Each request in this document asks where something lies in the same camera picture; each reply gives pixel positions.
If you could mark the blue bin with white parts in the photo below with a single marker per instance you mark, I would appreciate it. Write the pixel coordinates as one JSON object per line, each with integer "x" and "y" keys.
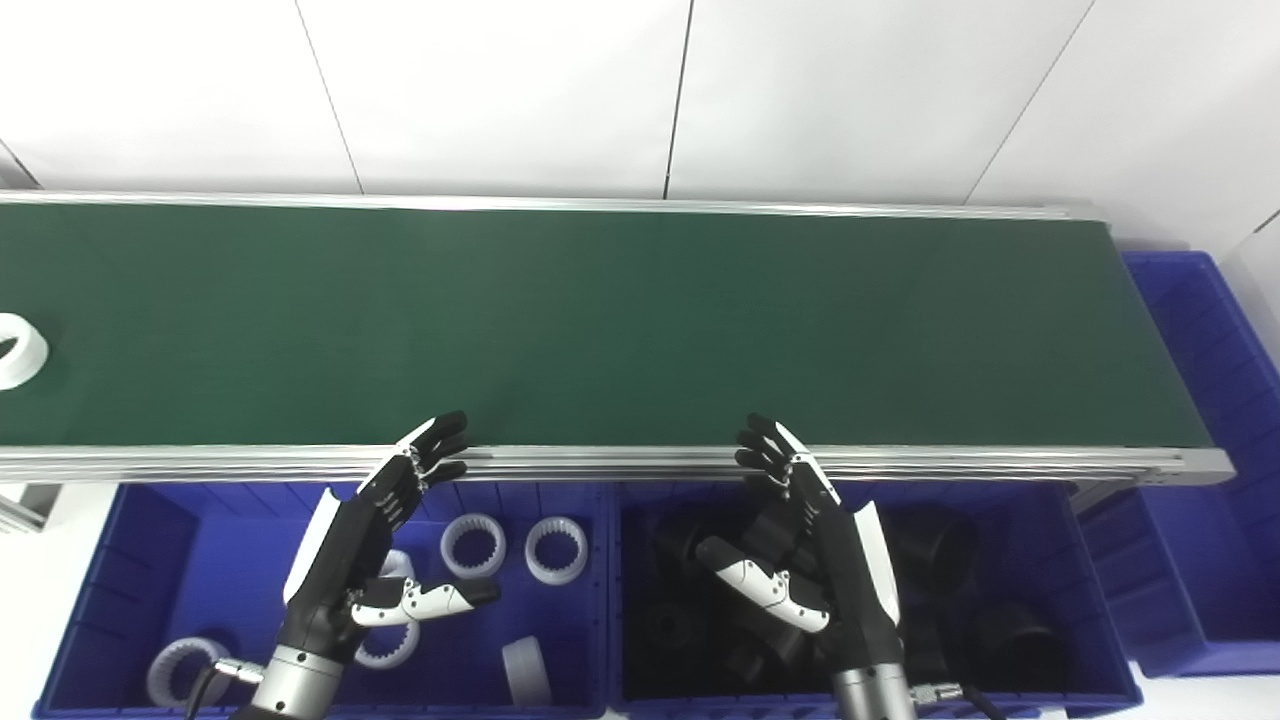
{"x": 130, "y": 560}

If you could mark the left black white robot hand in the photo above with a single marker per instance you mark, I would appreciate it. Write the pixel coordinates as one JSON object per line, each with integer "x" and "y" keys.
{"x": 340, "y": 560}

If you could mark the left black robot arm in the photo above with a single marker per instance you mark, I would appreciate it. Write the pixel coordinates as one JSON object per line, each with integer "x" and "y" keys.
{"x": 295, "y": 690}

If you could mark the black cylindrical part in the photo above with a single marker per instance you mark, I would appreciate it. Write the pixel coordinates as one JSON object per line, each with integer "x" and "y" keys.
{"x": 1010, "y": 645}
{"x": 940, "y": 550}
{"x": 755, "y": 665}
{"x": 925, "y": 630}
{"x": 665, "y": 630}
{"x": 680, "y": 530}

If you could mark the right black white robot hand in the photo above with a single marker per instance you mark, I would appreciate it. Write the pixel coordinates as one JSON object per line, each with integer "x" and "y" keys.
{"x": 850, "y": 580}

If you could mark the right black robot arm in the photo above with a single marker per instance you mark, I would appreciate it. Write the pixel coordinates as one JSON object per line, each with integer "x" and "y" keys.
{"x": 872, "y": 695}

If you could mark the large empty blue bin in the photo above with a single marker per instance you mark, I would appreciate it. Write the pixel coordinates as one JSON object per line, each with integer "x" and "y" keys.
{"x": 1200, "y": 560}

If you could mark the blue bin with black parts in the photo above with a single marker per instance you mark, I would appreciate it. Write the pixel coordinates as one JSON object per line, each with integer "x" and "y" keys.
{"x": 1085, "y": 620}

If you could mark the green conveyor belt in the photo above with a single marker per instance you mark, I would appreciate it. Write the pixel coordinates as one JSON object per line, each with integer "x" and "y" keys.
{"x": 600, "y": 330}
{"x": 600, "y": 462}

